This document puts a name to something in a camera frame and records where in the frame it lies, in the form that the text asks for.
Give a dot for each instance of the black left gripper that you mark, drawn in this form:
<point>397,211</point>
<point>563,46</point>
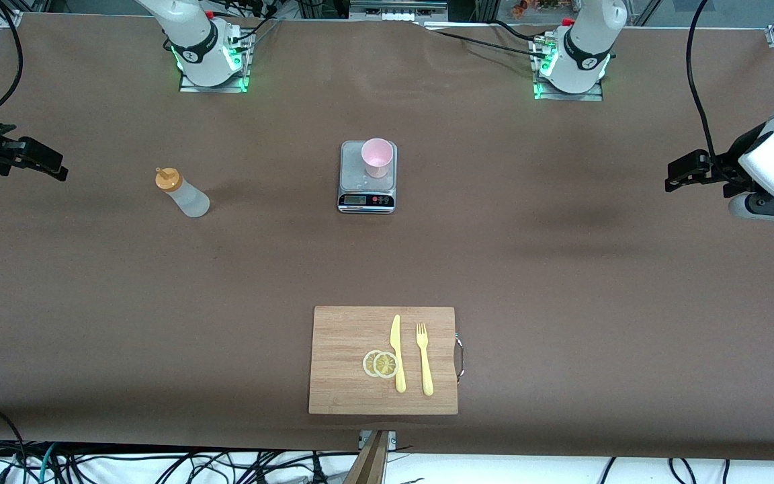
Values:
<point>727,166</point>

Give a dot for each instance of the pink plastic cup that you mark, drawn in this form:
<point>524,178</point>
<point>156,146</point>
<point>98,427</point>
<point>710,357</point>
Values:
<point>377,158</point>

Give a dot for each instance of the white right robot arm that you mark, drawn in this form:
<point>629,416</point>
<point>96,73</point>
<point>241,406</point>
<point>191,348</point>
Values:
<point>192,40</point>

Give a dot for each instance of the translucent sauce bottle orange cap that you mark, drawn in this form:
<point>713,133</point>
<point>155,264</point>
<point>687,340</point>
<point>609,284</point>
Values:
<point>189,198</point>

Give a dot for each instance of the small orange object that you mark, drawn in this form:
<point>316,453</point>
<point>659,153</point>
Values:
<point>520,8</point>

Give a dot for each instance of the silver digital kitchen scale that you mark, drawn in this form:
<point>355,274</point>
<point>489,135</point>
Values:
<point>353,171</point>

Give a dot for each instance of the yellow plastic fork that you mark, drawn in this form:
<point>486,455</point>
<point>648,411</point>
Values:
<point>426,376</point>

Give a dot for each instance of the bamboo cutting board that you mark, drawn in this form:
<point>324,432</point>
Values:
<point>340,336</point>

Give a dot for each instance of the yellow plastic knife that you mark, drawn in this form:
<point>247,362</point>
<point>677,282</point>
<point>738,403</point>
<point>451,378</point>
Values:
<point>400,373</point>

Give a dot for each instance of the lemon slice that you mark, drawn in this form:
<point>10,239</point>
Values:
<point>367,364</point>
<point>385,365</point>

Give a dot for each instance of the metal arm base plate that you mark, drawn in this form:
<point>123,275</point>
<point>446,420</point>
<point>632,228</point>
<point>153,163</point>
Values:
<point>568,96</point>
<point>212,89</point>

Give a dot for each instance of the small metal bracket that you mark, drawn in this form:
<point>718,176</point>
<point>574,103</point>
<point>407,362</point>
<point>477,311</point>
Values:
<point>392,440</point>

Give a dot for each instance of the wooden post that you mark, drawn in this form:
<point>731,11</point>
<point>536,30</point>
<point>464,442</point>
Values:
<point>370,467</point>

